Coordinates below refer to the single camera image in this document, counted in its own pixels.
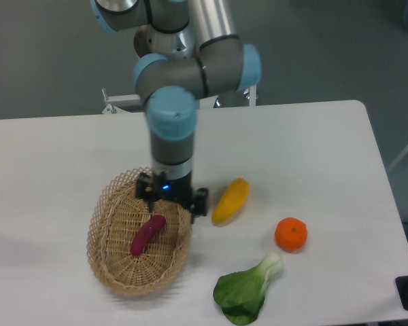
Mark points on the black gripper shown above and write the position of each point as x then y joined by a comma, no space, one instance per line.
179,191

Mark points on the purple sweet potato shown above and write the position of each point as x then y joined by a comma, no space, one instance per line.
145,234

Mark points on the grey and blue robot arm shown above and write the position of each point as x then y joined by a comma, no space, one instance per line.
193,51

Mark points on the woven wicker basket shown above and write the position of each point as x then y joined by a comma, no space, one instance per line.
117,217

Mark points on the yellow mango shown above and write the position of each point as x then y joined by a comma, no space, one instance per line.
231,202

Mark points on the green bok choy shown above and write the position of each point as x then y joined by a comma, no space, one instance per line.
241,295

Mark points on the orange tangerine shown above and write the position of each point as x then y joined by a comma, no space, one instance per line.
291,234

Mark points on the white metal base frame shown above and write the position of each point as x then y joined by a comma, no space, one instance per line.
249,97

